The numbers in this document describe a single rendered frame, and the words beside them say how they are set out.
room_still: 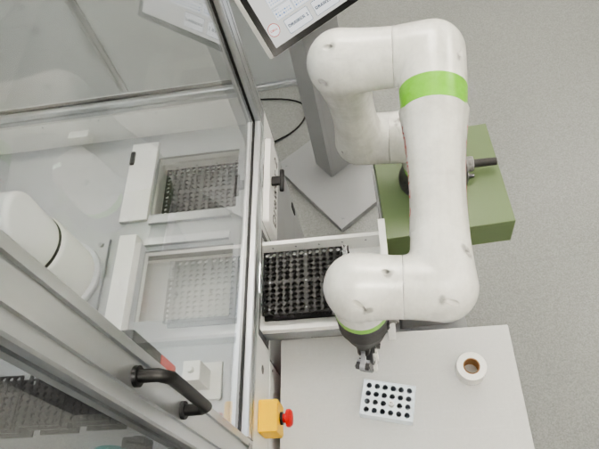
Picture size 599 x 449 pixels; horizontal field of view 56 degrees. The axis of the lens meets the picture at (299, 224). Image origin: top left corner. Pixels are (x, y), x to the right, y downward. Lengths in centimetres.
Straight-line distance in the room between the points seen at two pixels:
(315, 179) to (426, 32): 171
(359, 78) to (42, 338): 70
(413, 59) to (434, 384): 79
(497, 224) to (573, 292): 97
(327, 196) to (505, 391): 142
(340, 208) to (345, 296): 172
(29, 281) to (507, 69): 283
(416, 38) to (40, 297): 74
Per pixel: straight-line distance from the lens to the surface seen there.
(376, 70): 104
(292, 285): 147
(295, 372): 150
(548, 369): 233
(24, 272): 56
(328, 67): 104
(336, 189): 263
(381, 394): 142
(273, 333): 142
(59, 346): 60
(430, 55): 102
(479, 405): 146
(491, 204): 158
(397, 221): 154
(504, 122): 291
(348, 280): 86
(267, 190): 157
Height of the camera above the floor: 217
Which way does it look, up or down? 57 degrees down
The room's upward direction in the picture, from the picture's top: 18 degrees counter-clockwise
